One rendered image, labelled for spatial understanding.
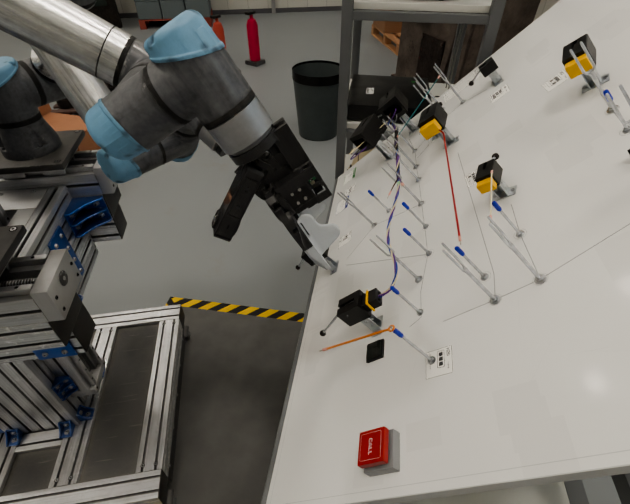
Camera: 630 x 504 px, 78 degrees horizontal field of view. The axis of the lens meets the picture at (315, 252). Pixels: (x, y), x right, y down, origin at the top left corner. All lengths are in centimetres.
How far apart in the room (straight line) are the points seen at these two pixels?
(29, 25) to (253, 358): 167
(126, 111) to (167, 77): 7
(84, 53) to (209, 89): 22
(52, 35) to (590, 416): 78
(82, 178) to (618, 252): 128
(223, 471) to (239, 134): 152
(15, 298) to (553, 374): 95
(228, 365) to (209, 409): 23
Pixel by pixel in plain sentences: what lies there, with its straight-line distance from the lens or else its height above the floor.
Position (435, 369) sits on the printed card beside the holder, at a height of 114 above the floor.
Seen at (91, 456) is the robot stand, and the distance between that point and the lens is 178.
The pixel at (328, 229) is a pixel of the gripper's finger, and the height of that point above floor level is 135.
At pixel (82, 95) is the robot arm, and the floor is 143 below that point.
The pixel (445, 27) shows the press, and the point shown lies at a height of 84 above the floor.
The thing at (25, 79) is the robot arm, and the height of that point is 135.
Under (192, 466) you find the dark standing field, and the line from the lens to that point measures 186.
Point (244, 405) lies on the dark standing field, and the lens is 193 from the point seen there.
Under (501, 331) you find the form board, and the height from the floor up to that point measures 123.
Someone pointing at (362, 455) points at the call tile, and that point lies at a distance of 66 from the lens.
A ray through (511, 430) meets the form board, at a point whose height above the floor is 121.
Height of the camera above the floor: 170
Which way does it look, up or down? 42 degrees down
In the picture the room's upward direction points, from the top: straight up
